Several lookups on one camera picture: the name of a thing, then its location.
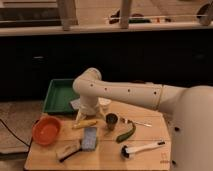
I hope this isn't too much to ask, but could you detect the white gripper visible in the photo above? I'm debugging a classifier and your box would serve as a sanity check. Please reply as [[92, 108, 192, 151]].
[[75, 95, 100, 123]]

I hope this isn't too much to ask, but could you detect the grey cloth piece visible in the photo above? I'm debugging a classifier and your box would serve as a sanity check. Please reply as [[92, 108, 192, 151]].
[[70, 99, 80, 110]]

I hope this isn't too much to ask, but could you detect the green cucumber toy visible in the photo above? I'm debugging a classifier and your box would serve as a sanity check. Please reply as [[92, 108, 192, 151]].
[[116, 122, 136, 143]]

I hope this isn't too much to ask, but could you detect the dark plastic cup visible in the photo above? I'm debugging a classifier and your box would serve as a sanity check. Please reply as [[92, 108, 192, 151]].
[[106, 113, 118, 131]]

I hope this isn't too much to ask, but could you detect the wooden black scrub brush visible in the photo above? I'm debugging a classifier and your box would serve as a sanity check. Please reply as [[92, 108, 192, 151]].
[[56, 141, 81, 162]]

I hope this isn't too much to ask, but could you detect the blue sponge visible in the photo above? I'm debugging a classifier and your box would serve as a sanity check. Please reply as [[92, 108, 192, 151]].
[[81, 127, 97, 151]]

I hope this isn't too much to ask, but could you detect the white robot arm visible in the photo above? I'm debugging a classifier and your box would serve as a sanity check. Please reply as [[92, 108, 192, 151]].
[[73, 68, 213, 171]]

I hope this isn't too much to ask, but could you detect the wooden cutting board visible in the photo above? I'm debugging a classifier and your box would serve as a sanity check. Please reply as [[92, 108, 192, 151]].
[[24, 102, 171, 171]]

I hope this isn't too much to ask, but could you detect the white dish brush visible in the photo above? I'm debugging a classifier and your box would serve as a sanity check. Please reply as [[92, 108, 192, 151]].
[[121, 141, 165, 158]]

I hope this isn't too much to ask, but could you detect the green plastic tray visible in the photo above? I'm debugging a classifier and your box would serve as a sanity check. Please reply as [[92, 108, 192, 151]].
[[43, 79, 79, 115]]

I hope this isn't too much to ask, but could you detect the orange plastic bowl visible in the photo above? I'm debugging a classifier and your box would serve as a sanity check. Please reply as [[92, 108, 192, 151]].
[[32, 116, 61, 146]]

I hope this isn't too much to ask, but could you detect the black cable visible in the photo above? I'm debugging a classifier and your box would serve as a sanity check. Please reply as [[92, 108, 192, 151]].
[[0, 118, 34, 149]]

